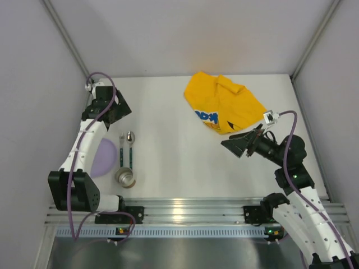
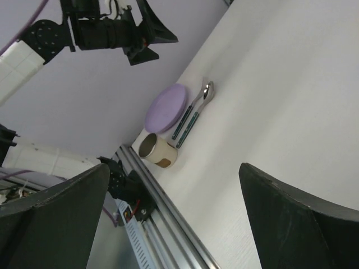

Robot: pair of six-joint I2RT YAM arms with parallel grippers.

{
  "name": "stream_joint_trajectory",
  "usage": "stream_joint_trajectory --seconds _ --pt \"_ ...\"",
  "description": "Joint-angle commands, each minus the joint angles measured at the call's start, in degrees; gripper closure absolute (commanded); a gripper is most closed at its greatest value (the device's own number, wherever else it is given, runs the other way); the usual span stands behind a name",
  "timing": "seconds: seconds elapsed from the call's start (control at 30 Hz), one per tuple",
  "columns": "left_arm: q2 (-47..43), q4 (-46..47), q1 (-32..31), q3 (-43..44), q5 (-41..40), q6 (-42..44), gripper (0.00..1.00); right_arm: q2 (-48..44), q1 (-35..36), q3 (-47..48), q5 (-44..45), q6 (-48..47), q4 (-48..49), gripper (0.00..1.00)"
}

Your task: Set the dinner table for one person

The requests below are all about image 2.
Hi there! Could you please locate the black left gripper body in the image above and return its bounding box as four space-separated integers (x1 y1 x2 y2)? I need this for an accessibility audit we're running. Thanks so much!
60 1 146 56

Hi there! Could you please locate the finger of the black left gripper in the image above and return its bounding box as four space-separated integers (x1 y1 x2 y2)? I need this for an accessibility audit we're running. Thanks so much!
123 46 159 66
136 0 178 45

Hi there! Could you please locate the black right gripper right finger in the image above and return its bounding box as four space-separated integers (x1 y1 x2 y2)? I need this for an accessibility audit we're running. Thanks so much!
238 163 358 268

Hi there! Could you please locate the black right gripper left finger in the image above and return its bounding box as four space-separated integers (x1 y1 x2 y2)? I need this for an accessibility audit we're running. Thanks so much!
1 164 110 268

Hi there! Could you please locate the purple plastic plate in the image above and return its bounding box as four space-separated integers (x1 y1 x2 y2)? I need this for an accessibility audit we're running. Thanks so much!
144 84 188 133

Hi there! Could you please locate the fork with green handle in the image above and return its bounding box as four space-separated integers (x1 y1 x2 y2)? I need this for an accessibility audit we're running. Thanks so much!
171 77 209 140

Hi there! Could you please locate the spoon with green handle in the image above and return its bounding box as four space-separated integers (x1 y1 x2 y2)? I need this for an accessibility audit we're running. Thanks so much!
176 81 215 149

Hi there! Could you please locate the beige metal cup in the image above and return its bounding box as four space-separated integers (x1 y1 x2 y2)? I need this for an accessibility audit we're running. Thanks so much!
138 133 178 169

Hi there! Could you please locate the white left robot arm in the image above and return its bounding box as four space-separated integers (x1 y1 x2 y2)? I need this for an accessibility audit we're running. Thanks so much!
1 1 178 104

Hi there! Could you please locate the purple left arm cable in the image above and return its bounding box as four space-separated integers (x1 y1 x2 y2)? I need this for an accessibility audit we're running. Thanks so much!
0 0 48 57

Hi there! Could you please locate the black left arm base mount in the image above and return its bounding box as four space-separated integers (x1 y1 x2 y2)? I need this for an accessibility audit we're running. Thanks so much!
98 156 157 221

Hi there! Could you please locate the perforated grey cable duct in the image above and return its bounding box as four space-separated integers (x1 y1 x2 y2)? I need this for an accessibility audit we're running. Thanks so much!
116 200 156 269

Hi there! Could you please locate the aluminium rail frame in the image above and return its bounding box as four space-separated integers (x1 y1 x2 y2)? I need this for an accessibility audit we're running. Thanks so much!
113 145 219 268

